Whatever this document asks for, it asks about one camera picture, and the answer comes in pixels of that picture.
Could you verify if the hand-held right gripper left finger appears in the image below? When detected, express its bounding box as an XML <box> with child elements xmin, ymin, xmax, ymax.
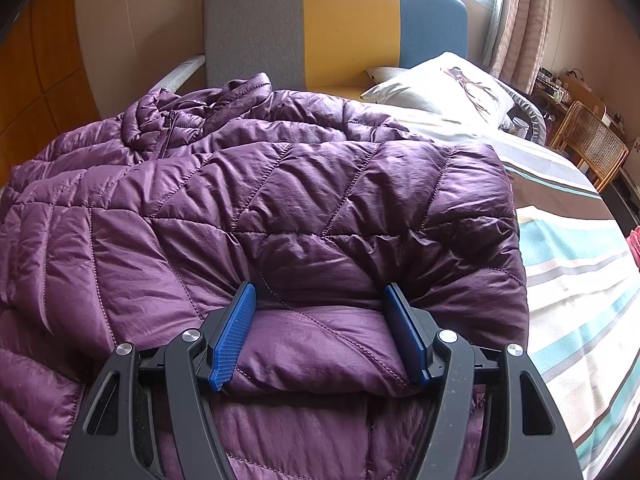
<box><xmin>57</xmin><ymin>281</ymin><xmax>258</xmax><ymax>480</ymax></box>

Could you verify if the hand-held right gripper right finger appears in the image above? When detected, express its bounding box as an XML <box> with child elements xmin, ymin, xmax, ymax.
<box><xmin>384</xmin><ymin>282</ymin><xmax>583</xmax><ymax>480</ymax></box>

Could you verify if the purple puffer jacket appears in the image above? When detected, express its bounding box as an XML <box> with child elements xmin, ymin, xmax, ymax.
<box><xmin>0</xmin><ymin>72</ymin><xmax>531</xmax><ymax>480</ymax></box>

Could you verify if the striped bed sheet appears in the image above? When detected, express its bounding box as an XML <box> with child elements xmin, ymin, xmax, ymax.
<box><xmin>360</xmin><ymin>95</ymin><xmax>640</xmax><ymax>480</ymax></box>

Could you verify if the white printed pillow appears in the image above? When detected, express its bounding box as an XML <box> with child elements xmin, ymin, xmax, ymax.
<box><xmin>360</xmin><ymin>51</ymin><xmax>516</xmax><ymax>128</ymax></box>

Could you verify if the pink quilt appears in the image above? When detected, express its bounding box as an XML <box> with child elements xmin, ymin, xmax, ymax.
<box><xmin>626</xmin><ymin>226</ymin><xmax>640</xmax><ymax>272</ymax></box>

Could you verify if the grey pillow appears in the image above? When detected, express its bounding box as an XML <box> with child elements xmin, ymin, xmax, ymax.
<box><xmin>365</xmin><ymin>66</ymin><xmax>407</xmax><ymax>85</ymax></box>

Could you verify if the wicker basket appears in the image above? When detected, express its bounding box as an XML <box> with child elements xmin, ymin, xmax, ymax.
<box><xmin>549</xmin><ymin>101</ymin><xmax>630</xmax><ymax>187</ymax></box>

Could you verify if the cluttered desk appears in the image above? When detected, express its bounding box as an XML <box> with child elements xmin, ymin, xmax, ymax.
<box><xmin>531</xmin><ymin>67</ymin><xmax>627</xmax><ymax>133</ymax></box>

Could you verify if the brown cardboard box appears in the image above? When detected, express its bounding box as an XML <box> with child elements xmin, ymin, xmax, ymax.
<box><xmin>560</xmin><ymin>74</ymin><xmax>607</xmax><ymax>113</ymax></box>

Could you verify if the wooden wardrobe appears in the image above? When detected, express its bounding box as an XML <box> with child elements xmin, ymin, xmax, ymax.
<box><xmin>0</xmin><ymin>0</ymin><xmax>101</xmax><ymax>173</ymax></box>

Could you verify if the beige patterned curtain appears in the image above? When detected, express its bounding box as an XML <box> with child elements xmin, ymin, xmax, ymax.
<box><xmin>482</xmin><ymin>0</ymin><xmax>557</xmax><ymax>93</ymax></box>

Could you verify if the grey mesh bed rail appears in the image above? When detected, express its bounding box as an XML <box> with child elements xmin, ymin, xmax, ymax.
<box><xmin>495</xmin><ymin>82</ymin><xmax>552</xmax><ymax>137</ymax></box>

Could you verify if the grey padded bed rail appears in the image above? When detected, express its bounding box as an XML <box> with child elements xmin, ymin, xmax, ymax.
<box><xmin>150</xmin><ymin>54</ymin><xmax>207</xmax><ymax>93</ymax></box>

